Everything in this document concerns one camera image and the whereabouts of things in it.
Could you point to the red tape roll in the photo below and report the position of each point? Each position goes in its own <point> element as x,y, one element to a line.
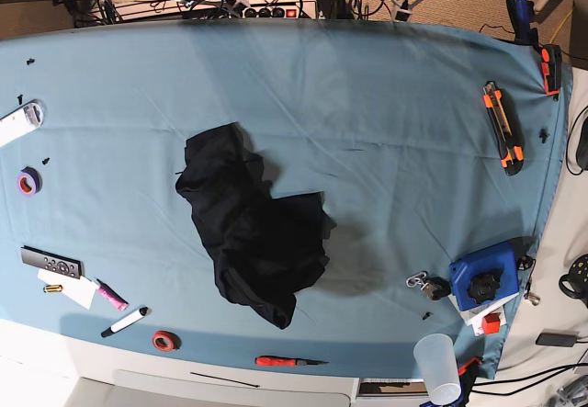
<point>165,341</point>

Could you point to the black zip tie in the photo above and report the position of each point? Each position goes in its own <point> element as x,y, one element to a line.
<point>234,381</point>

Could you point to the black t-shirt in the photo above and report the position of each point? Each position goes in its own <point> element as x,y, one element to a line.
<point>264,249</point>

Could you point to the blue plastic box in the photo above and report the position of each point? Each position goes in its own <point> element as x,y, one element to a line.
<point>498,259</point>

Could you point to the white tape dispenser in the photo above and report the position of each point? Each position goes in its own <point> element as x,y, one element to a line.
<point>22,121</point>

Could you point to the black white marker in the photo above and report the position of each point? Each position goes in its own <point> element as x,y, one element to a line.
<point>126,322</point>

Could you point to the white power strip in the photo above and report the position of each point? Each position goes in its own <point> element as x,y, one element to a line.
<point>210,9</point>

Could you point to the small red cube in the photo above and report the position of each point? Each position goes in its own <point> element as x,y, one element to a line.
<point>491,323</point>

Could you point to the silver metal carabiner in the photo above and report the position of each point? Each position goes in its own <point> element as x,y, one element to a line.
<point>417,280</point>

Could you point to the purple tape roll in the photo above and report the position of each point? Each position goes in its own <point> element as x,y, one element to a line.
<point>29,182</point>

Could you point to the black remote control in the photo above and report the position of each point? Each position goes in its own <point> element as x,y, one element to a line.
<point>54,263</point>

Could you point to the black knob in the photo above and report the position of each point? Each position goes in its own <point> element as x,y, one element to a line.
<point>483,288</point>

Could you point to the blue table cloth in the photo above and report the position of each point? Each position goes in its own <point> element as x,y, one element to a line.
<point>386,121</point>

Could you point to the pink glue tube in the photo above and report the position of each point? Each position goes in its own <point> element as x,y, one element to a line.
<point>112,297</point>

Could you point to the translucent plastic cup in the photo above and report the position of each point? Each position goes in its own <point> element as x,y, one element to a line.
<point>436,361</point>

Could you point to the gold battery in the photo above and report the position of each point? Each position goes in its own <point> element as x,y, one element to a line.
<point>53,288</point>

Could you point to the orange black clamp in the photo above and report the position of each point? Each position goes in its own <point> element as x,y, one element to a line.
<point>551,61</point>

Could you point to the orange black utility knife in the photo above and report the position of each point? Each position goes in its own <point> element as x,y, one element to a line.
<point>505,128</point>

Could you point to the white paper note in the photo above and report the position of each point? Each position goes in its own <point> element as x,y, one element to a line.
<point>81,291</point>

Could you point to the red handle screwdriver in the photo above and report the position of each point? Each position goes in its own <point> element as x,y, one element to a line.
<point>279,361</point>

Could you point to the blue black clamp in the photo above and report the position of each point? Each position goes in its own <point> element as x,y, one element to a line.
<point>521,14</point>

